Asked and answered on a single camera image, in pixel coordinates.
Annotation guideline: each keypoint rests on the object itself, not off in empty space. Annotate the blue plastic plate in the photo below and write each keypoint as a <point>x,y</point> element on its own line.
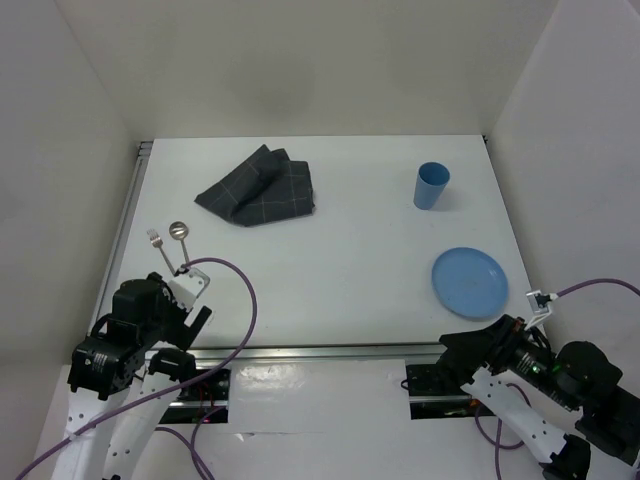
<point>470,283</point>

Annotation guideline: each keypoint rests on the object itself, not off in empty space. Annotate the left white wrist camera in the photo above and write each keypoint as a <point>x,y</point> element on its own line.
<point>187,286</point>

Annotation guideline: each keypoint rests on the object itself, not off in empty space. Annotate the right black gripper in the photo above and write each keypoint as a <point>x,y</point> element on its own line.
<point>502,333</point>

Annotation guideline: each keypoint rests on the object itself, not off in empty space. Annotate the silver metal fork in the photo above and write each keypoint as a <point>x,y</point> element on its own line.
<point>157,242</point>

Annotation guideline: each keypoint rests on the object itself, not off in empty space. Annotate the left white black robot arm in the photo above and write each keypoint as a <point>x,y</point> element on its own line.
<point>127,371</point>

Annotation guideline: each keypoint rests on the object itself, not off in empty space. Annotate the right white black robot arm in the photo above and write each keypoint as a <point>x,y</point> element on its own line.
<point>578,378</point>

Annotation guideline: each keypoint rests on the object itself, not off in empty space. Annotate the aluminium table frame rail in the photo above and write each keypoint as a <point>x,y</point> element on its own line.
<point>352,279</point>

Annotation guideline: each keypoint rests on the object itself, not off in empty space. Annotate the silver metal spoon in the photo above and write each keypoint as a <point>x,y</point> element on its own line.
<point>179,231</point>

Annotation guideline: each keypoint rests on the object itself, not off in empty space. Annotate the dark grey checked cloth napkin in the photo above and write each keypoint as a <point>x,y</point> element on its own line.
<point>267,187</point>

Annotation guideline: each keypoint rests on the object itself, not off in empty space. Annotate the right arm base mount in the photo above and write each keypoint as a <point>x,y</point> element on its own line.
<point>431,397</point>

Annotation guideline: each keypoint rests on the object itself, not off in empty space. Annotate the blue plastic cup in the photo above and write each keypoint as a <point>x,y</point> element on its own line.
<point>432,178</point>

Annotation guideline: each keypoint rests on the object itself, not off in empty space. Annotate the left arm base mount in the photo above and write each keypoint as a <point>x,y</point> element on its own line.
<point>194,402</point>

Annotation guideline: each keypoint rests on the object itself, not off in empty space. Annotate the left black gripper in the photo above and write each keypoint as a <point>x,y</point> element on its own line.
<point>181,334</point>

